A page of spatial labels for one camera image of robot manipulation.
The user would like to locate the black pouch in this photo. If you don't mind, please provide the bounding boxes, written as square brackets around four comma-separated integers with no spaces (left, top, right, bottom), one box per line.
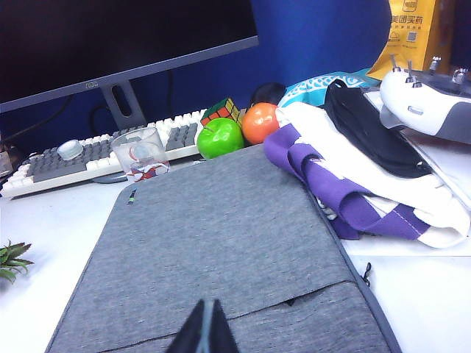
[323,79,433,179]

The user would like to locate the black computer mouse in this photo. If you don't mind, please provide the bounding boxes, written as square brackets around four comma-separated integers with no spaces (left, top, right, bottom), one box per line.
[251,82,286,108]

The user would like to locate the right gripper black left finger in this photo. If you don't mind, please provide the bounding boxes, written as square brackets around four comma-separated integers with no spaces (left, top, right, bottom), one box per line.
[167,299,210,353]

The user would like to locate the black computer monitor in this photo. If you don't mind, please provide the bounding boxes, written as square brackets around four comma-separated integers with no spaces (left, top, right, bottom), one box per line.
[0,0,261,115]

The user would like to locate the white round knob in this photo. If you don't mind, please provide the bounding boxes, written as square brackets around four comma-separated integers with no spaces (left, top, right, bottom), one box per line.
[57,139,86,161]

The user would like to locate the grey felt mat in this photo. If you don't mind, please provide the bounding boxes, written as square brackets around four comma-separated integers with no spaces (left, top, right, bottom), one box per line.
[43,145,404,353]

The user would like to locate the purple and white cloth bag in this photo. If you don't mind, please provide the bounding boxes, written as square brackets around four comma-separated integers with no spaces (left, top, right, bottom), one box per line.
[263,101,471,249]

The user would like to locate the long black power cable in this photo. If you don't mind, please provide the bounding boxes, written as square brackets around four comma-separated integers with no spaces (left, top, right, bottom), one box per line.
[0,93,77,143]

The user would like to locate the white remote controller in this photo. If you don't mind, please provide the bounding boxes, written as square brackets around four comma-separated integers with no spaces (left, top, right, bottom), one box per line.
[378,54,471,141]

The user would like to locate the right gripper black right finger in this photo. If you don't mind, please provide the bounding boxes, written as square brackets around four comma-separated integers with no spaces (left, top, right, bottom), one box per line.
[201,299,241,353]

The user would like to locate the white and gray keyboard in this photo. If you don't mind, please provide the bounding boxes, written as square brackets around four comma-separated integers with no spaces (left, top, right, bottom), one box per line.
[0,108,209,202]

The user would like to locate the yellow paper bag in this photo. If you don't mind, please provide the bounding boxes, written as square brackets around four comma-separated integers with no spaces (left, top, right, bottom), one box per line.
[366,0,456,80]

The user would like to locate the teal patterned cloth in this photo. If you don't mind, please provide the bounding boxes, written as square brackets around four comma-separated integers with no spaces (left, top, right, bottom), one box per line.
[277,68,382,110]

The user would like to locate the plastic pineapple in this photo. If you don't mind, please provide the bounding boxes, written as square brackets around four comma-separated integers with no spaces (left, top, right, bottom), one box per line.
[0,238,36,284]

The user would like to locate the gray round coaster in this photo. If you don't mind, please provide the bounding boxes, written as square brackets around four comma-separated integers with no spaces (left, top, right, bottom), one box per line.
[93,172,130,185]

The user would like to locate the green apple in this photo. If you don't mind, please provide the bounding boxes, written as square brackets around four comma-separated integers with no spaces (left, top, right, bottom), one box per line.
[196,117,246,160]

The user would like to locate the rubik's cube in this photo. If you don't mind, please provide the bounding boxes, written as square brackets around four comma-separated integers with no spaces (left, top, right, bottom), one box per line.
[200,97,246,128]

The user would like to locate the gray monitor stand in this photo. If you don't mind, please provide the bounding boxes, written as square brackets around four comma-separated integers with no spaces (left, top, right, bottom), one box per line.
[99,81,148,130]

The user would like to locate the orange fruit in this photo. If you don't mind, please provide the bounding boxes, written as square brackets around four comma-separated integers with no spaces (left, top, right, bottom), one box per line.
[241,102,280,145]

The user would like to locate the looped black cable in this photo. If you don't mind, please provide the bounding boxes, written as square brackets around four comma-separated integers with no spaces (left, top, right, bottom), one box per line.
[89,102,111,130]

